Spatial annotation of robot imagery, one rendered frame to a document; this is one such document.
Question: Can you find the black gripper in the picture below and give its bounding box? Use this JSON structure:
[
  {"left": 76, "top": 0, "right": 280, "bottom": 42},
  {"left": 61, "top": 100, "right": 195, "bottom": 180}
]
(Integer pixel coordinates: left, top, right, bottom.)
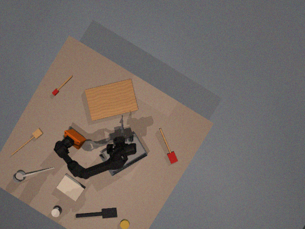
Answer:
[{"left": 106, "top": 144, "right": 118, "bottom": 154}]

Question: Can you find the yellow flat disc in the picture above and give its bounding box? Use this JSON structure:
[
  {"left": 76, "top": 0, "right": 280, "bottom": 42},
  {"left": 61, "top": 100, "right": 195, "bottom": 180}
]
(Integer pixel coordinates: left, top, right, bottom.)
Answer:
[{"left": 120, "top": 219, "right": 130, "bottom": 229}]

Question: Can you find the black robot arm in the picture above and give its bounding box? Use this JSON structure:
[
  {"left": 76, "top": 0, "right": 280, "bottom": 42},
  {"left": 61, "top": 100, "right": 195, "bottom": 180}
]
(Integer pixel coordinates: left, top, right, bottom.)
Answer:
[{"left": 54, "top": 136, "right": 136, "bottom": 179}]

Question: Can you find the grey short cylinder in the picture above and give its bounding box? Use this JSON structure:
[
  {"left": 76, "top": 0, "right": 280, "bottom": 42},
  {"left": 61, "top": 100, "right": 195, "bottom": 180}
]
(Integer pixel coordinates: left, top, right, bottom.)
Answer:
[{"left": 52, "top": 206, "right": 62, "bottom": 217}]

